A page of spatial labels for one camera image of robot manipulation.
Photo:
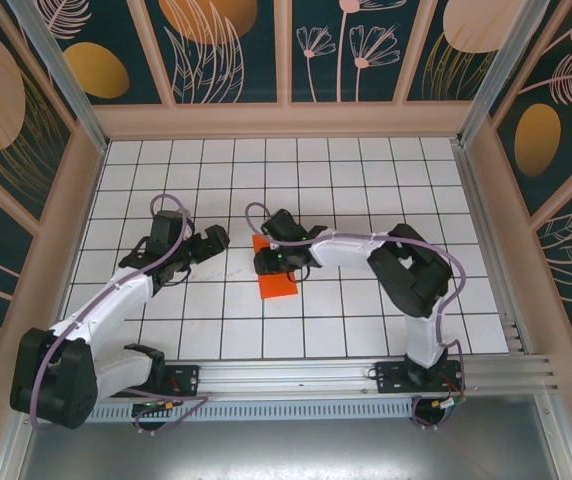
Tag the orange paper sheet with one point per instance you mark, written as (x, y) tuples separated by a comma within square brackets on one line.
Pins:
[(278, 287)]

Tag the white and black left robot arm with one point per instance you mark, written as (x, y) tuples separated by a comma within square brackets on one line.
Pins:
[(111, 300)]

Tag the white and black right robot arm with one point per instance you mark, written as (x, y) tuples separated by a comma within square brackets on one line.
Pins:
[(346, 252)]

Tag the green control board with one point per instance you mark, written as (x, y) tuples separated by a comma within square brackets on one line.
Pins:
[(446, 403), (158, 405)]

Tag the grey metal panel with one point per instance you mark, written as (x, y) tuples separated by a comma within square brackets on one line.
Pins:
[(286, 450)]

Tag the aluminium mounting rail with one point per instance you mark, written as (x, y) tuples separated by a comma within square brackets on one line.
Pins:
[(286, 375)]

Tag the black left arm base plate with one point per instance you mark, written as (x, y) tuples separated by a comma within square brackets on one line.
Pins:
[(186, 377)]

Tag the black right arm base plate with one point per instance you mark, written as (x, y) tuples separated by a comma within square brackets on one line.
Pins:
[(391, 375)]

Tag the aluminium corner post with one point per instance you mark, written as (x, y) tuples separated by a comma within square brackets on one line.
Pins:
[(498, 75), (61, 75)]

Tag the aluminium side rail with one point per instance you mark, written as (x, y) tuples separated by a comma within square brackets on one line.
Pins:
[(491, 240)]

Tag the aluminium frame bar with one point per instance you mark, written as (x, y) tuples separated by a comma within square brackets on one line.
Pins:
[(565, 450), (10, 450)]

